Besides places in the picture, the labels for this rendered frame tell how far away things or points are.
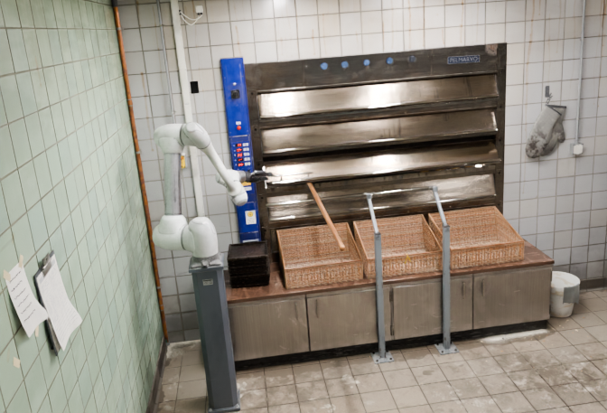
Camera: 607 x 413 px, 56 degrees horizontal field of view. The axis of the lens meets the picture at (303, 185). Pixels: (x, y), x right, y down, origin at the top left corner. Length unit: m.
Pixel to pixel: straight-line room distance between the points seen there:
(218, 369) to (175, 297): 1.00
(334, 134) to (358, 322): 1.37
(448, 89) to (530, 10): 0.81
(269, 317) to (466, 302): 1.42
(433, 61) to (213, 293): 2.29
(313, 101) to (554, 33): 1.86
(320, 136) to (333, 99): 0.28
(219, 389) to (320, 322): 0.83
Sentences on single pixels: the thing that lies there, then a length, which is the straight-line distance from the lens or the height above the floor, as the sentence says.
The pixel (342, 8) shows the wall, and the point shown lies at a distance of 4.21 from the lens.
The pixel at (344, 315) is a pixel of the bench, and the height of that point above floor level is 0.35.
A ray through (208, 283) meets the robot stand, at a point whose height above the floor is 0.90.
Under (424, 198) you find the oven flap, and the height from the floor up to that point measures 0.97.
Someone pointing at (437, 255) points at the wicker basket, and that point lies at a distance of 4.19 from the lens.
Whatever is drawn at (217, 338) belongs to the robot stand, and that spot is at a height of 0.53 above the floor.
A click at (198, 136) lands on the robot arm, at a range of 3.44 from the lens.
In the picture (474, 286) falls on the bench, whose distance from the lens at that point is 4.34.
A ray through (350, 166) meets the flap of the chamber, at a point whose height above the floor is 1.29.
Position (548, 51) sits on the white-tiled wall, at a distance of 4.76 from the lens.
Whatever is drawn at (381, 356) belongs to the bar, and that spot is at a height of 0.02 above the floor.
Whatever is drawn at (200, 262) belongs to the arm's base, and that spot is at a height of 1.03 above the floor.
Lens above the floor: 2.34
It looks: 16 degrees down
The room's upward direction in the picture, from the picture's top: 4 degrees counter-clockwise
